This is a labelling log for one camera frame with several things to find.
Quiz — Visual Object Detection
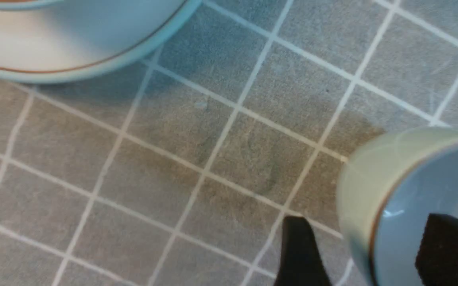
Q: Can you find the pale green cup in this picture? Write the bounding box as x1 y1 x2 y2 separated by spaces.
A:
336 126 458 286

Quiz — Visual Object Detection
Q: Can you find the pale green shallow bowl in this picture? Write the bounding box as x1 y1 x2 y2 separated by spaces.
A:
0 0 62 11

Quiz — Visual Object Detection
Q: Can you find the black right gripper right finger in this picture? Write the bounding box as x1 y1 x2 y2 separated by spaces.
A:
415 213 458 286

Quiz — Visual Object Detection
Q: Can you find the pale green large plate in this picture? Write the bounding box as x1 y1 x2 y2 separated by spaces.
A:
0 0 201 84

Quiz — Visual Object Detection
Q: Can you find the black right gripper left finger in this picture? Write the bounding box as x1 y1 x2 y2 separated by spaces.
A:
274 216 332 286

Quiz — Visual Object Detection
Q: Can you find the grey checked tablecloth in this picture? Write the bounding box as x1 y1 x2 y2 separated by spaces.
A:
0 0 458 286

